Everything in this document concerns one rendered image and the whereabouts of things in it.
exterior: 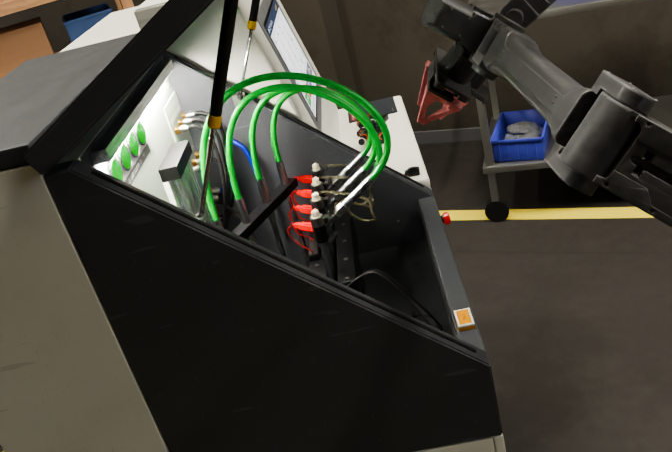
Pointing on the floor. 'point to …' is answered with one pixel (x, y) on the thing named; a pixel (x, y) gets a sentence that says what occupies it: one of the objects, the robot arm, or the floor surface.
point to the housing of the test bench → (58, 279)
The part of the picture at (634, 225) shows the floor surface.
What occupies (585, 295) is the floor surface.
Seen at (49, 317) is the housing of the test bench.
